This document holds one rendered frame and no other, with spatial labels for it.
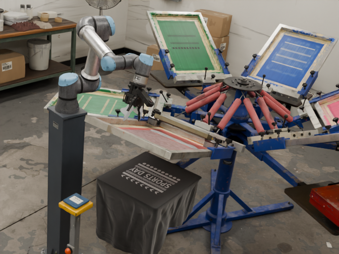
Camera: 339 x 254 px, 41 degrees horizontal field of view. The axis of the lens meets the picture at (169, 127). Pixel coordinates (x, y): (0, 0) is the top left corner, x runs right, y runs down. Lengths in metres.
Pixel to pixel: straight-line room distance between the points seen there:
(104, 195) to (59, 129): 0.53
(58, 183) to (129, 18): 5.54
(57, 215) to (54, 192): 0.17
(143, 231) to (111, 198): 0.27
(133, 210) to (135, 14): 5.92
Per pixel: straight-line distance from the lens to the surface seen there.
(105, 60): 2.35
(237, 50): 7.24
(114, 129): 2.45
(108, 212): 2.81
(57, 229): 3.36
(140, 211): 2.62
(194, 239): 3.91
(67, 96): 2.89
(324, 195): 2.71
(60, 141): 2.98
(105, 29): 2.70
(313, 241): 4.27
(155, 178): 2.79
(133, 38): 8.33
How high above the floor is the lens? 2.41
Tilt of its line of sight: 25 degrees down
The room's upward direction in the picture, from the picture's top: 8 degrees clockwise
